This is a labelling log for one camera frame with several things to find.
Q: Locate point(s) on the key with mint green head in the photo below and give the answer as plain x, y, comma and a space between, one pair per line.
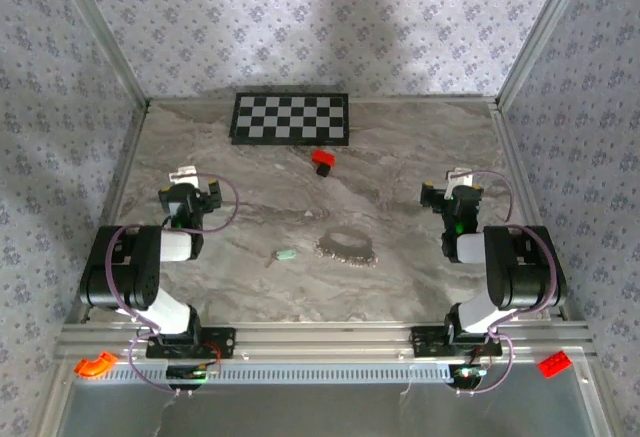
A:
286, 255

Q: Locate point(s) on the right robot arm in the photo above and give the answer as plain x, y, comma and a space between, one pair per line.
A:
520, 267

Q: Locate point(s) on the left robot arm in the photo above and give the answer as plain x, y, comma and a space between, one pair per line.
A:
125, 267

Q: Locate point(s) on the black and white chessboard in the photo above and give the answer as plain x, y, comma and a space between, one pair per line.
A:
290, 119

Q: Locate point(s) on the small black toy brick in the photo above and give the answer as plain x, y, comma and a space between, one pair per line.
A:
322, 170

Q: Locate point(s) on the red plastic block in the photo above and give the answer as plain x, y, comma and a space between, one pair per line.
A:
324, 157

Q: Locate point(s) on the small circuit board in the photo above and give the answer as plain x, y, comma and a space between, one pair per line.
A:
192, 374
467, 373

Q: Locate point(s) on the red toy brick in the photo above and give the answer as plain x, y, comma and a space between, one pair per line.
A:
554, 364

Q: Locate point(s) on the orange curved plastic piece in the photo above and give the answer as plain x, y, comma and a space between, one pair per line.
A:
92, 367

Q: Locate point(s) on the grey metal sheet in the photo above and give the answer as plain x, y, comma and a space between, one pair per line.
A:
320, 412

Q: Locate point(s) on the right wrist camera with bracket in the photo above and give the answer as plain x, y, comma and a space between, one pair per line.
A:
460, 178

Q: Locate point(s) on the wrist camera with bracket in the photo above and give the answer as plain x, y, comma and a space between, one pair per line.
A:
182, 174
460, 178

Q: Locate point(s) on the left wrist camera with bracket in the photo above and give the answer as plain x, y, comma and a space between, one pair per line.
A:
182, 174

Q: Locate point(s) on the aluminium side rail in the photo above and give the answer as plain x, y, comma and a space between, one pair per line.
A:
114, 207
530, 207

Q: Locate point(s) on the aluminium frame post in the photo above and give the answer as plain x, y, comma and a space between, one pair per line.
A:
102, 32
542, 32

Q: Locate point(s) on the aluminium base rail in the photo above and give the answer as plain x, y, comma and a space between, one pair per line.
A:
325, 339

